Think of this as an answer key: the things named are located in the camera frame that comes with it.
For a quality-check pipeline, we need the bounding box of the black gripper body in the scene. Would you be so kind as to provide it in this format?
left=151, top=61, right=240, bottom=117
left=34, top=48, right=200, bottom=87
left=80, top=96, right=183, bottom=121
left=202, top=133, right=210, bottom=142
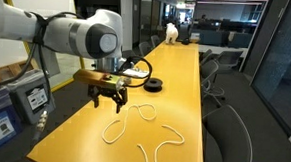
left=86, top=82, right=130, bottom=106

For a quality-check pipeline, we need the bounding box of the white rope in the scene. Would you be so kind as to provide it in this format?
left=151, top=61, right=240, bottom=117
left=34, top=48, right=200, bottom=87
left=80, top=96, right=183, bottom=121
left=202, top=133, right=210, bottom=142
left=100, top=101, right=187, bottom=162

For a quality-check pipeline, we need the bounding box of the black spool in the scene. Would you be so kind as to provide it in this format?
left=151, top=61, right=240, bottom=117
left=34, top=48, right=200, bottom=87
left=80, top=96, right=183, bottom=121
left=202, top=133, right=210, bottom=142
left=142, top=77, right=164, bottom=94

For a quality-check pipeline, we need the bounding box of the black office chair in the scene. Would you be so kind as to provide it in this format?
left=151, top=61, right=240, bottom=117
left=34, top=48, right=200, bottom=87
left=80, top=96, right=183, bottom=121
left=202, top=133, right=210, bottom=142
left=199, top=103, right=257, bottom=162
left=215, top=49, right=245, bottom=72
left=138, top=40, right=154, bottom=57
left=200, top=48, right=213, bottom=64
left=149, top=34, right=163, bottom=49
left=197, top=58, right=229, bottom=108

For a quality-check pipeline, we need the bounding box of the gray labelled storage bin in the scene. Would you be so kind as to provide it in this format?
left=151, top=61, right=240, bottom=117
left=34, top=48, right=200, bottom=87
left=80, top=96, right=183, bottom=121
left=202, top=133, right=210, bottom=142
left=4, top=67, right=59, bottom=127

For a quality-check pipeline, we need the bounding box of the wooden pallet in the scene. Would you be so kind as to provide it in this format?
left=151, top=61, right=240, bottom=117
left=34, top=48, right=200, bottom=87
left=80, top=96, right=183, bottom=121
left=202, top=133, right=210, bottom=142
left=0, top=58, right=36, bottom=86

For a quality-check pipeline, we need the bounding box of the gray desk box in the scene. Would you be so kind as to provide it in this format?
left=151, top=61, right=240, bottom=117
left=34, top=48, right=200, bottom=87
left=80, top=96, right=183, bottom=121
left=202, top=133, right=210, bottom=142
left=190, top=31, right=201, bottom=42

